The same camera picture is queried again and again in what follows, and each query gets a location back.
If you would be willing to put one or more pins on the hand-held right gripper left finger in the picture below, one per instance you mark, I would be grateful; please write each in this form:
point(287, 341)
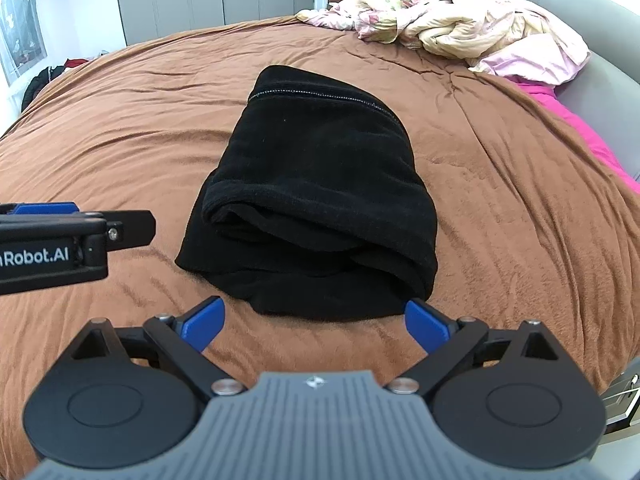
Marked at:
point(205, 322)

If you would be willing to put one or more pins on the crumpled floral quilt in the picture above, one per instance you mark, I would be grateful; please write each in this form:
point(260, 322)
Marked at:
point(450, 15)

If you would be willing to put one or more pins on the dark clothes pile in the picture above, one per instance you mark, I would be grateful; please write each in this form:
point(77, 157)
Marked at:
point(42, 85)

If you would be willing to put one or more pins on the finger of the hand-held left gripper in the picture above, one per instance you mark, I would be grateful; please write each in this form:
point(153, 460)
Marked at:
point(132, 227)
point(45, 208)

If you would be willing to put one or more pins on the printed sheer curtain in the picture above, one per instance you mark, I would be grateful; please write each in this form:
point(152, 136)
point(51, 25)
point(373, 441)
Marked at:
point(22, 25)

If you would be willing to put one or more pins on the brown bed sheet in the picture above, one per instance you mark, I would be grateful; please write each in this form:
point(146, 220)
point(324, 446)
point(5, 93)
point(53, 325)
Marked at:
point(500, 220)

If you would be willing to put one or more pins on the white metal frame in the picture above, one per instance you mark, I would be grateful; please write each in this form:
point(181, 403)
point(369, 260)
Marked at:
point(622, 395)

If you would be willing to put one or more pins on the red cloth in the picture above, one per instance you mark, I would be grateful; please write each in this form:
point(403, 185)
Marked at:
point(76, 63)

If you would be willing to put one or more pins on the grey bed headboard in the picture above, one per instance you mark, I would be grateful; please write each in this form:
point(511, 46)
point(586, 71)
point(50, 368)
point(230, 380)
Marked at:
point(600, 40)

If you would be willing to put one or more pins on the pink blanket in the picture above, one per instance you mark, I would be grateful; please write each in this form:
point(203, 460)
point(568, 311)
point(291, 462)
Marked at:
point(580, 120)

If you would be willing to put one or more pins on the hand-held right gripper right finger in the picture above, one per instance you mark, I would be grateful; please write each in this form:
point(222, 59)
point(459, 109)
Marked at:
point(425, 325)

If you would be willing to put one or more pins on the black pants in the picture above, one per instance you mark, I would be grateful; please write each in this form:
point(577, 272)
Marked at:
point(320, 195)

